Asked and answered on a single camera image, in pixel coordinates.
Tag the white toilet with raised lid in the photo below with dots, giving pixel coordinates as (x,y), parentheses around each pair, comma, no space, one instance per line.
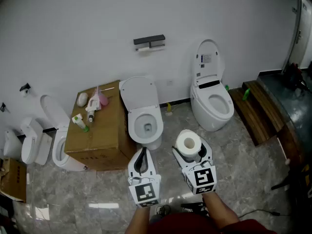
(143,121)

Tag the person's red clothing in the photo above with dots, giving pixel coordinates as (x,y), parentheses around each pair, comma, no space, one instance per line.
(195,224)

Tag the white smart toilet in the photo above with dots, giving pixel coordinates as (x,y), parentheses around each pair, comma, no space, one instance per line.
(212,101)

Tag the white oval object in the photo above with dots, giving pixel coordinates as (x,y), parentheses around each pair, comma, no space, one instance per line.
(82,99)

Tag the person's black shoe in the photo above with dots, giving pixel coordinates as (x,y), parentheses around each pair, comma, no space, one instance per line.
(195,207)

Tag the new white toilet paper roll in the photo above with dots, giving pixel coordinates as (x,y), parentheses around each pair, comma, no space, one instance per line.
(188,142)

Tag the dark raised platform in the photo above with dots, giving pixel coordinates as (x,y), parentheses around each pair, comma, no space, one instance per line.
(292,116)

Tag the large cardboard box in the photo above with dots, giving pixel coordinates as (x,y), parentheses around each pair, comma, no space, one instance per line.
(107,130)

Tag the small white toilet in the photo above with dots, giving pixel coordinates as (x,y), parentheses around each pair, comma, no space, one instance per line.
(11,145)

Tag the black toilet paper holder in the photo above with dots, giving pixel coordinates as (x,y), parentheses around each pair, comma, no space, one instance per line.
(149,40)

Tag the white toilet with closed lid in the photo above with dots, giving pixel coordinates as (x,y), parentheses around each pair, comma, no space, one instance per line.
(34,142)

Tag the white and pink spray bottle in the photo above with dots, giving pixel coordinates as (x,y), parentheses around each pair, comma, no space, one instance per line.
(93,106)

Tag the red and black equipment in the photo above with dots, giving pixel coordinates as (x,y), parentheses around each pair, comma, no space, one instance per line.
(296,75)

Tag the green spray bottle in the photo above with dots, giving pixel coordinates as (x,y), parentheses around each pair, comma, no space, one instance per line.
(246,94)

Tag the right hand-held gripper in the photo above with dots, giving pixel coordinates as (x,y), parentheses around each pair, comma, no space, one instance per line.
(201,178)

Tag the person's left forearm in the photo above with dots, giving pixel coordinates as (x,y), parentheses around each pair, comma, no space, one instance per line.
(137,219)

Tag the person's right forearm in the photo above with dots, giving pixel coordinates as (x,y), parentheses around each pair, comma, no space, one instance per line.
(219,208)

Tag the black wall holder with roll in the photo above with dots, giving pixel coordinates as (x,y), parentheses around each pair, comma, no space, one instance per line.
(25,89)

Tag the black wall bracket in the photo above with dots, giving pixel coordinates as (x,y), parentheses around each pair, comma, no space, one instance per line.
(3,107)

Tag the thin wooden stick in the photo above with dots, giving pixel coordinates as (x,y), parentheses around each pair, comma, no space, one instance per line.
(107,89)

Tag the small cardboard box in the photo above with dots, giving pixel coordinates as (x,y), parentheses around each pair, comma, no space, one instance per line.
(12,179)

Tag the person's grey shoe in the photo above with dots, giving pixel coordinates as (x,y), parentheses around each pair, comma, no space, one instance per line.
(161,212)

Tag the wooden steps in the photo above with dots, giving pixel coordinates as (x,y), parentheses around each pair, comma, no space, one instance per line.
(258,111)

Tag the yellow bottle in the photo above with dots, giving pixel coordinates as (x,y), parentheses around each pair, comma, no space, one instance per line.
(169,107)

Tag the old thin toilet paper roll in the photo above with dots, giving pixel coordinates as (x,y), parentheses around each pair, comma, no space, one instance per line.
(143,49)

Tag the white door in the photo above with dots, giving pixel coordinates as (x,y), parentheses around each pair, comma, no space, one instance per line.
(301,30)

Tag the black tripod stand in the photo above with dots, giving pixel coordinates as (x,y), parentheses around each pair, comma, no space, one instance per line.
(295,179)

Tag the white bottle with green cap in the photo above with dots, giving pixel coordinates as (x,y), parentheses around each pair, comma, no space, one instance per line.
(80,123)

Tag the small green bottle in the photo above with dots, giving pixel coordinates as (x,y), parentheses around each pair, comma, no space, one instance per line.
(227,87)

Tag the white toilet with black stripe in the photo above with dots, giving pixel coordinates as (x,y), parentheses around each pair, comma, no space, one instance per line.
(58,140)

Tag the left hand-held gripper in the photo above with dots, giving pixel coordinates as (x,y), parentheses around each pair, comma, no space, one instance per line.
(143,191)

